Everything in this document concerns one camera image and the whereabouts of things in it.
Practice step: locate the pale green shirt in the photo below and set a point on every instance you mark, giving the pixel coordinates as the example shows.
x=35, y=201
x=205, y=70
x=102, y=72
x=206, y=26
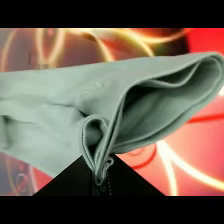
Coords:
x=66, y=106

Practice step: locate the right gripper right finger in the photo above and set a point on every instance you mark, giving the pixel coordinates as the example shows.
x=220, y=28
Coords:
x=130, y=181

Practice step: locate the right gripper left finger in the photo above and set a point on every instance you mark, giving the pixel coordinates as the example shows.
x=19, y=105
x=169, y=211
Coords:
x=71, y=183

